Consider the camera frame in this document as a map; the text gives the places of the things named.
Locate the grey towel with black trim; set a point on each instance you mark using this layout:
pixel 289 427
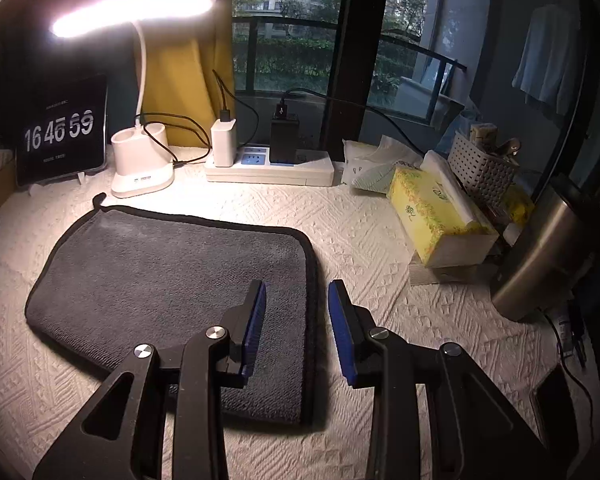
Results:
pixel 170 280

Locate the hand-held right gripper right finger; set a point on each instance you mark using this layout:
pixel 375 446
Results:
pixel 341 330

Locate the yellow curtain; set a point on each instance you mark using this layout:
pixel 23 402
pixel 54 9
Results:
pixel 180 85

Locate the hanging light shirt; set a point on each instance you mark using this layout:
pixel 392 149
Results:
pixel 545 60

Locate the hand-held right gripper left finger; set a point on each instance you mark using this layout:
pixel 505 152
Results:
pixel 256 327

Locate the black phone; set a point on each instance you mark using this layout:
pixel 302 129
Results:
pixel 555 400

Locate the tablet showing clock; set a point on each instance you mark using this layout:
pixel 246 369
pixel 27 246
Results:
pixel 60 132

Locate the white charger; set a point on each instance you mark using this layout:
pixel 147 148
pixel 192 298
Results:
pixel 223 142

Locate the white tissue pack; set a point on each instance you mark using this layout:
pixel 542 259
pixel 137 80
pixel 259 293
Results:
pixel 367 167

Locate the black charger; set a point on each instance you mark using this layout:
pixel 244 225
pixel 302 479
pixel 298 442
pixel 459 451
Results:
pixel 284 140

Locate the white textured table cover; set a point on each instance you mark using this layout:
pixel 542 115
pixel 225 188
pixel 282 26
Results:
pixel 380 320

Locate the white power strip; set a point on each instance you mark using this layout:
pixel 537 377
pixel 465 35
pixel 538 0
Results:
pixel 260 170

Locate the yellow tissue box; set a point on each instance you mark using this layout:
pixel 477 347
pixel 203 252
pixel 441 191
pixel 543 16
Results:
pixel 440 220

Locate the stainless steel tumbler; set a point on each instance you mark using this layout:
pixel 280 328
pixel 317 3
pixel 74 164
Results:
pixel 540 255

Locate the white desk lamp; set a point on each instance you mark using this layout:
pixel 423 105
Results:
pixel 140 160

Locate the white plastic basket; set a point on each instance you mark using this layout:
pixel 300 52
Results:
pixel 482 165

